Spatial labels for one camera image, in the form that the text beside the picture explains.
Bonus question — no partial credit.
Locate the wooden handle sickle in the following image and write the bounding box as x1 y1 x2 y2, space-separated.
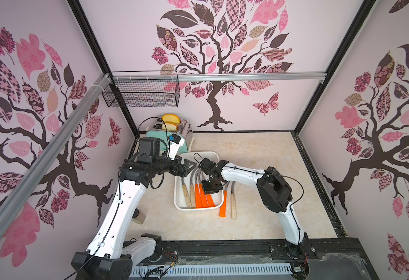
231 182 237 219
190 169 196 208
181 177 192 208

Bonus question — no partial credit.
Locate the yellow bread slice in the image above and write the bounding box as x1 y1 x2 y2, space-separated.
162 114 181 125
162 122 178 132

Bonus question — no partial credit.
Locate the aluminium rail back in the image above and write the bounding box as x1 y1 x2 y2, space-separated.
113 71 327 82

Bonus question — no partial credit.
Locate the white plastic storage tray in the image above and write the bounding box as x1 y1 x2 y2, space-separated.
174 151 224 211

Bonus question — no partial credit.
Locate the mint green toaster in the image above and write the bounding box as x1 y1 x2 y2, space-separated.
146 118 194 154

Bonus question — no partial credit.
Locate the black base frame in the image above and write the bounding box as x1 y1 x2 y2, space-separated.
133 238 378 280

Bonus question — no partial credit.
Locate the yellow bread slice front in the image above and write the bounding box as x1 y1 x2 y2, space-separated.
162 122 178 132

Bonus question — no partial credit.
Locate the black wire basket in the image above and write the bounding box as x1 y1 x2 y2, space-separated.
102 70 181 108

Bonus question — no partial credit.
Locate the aluminium rail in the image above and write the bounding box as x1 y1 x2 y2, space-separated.
0 73 112 240
113 71 327 82

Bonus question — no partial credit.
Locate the aluminium rail left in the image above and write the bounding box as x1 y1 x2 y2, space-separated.
0 73 112 240

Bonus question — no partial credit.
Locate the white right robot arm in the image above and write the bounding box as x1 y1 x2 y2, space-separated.
198 158 308 259

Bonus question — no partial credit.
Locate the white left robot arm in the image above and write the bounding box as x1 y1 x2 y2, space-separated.
71 156 197 280

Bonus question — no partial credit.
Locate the white vented cable duct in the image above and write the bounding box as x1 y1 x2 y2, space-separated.
128 263 294 280

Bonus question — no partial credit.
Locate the orange handle sickle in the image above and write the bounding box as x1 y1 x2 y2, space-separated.
219 182 229 218
206 194 215 207
193 168 203 208
197 170 209 208

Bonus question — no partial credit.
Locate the small glass spice jar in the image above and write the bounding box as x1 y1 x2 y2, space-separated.
132 209 146 225

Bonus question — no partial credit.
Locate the yellow bread slice back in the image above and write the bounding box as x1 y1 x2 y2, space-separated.
162 114 181 125

